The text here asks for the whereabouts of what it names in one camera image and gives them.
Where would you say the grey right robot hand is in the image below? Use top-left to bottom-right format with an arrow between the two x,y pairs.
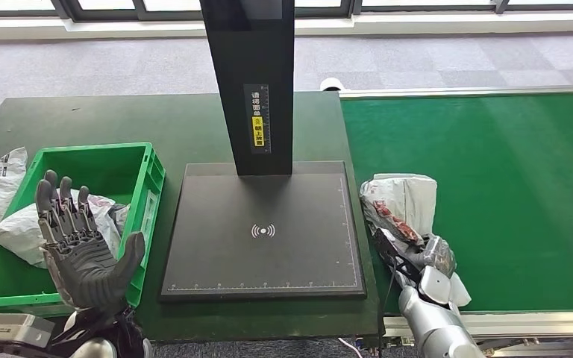
404,235 -> 459,279

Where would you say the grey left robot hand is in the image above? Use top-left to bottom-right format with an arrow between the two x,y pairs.
34,169 -> 147,313

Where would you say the grey parcel bag red print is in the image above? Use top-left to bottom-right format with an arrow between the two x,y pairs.
359,172 -> 473,308

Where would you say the plain grey parcel bag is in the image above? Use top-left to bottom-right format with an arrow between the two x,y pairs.
0,189 -> 132,270

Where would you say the green conveyor belt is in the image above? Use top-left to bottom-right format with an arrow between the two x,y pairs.
340,91 -> 573,315

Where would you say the green plastic crate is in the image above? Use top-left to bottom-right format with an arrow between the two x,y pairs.
0,142 -> 166,318

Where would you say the white round object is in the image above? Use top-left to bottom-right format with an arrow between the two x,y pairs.
319,77 -> 347,92

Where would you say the black yellow ruler label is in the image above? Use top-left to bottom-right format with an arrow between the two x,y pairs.
243,84 -> 271,154

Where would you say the black scanner column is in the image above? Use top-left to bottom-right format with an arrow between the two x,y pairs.
199,0 -> 296,177

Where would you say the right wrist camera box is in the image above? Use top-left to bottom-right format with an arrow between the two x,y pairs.
372,227 -> 423,289

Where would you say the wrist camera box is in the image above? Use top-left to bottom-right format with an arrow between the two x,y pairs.
372,227 -> 423,289
0,313 -> 56,350

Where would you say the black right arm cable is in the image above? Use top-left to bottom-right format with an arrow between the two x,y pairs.
379,268 -> 400,347

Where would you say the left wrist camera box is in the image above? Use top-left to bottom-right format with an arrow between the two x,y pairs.
0,313 -> 56,350

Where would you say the aluminium conveyor frame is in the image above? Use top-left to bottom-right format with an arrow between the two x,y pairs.
338,84 -> 573,358

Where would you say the thin white cable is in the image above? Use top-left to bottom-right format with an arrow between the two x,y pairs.
338,337 -> 366,358

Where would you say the black scanner base plate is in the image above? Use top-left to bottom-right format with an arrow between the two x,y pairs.
160,161 -> 366,302

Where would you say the dark window frame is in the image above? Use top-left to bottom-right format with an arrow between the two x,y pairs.
0,0 -> 573,23

